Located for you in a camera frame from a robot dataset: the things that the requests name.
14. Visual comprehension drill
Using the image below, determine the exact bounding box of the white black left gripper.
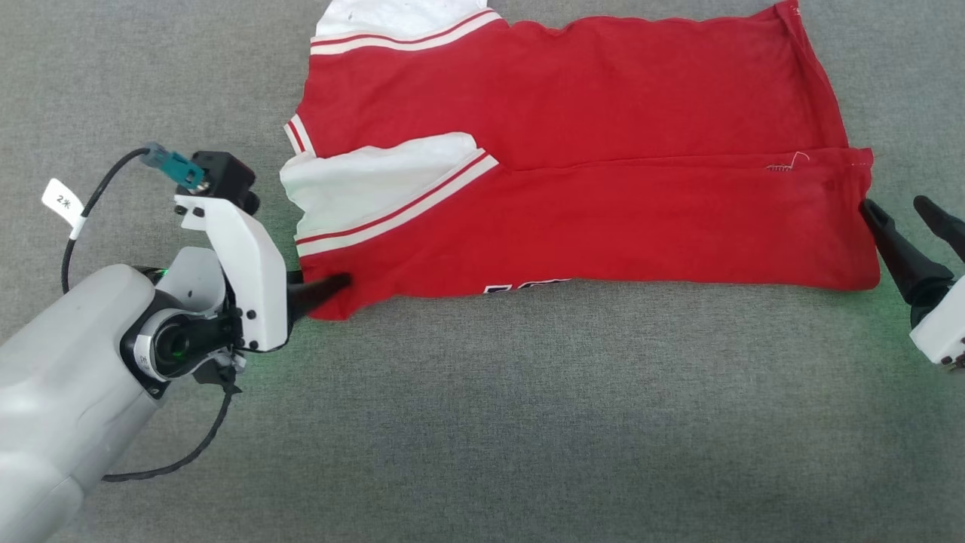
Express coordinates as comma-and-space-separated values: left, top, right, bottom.
121, 192, 352, 397

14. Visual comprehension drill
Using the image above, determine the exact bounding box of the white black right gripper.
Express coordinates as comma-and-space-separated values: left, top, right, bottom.
859, 195, 965, 370

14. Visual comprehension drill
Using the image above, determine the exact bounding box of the red white basketball jersey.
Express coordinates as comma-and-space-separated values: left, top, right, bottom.
279, 0, 881, 321

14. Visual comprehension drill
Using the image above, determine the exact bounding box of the teal cable connector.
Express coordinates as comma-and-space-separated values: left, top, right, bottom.
140, 143, 206, 191

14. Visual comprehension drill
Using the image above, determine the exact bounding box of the thin black left cable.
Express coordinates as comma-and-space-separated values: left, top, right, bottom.
62, 148, 236, 482

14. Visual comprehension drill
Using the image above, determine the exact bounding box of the white paper cable tag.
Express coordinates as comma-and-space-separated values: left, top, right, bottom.
41, 178, 85, 241

